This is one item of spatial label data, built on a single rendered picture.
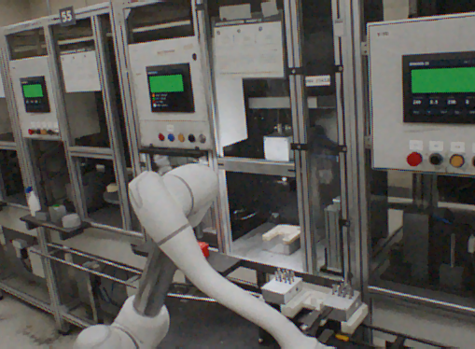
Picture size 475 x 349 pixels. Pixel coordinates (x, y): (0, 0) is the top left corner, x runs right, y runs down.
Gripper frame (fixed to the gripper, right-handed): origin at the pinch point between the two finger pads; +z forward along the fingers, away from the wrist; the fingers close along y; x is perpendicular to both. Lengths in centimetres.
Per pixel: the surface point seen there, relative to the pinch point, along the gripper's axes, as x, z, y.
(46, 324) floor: 237, 34, -94
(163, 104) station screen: 84, 25, 65
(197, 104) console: 67, 27, 65
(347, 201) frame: 3.5, 27.1, 31.4
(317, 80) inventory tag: 13, 26, 73
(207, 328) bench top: 56, 7, -23
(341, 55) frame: 4, 26, 81
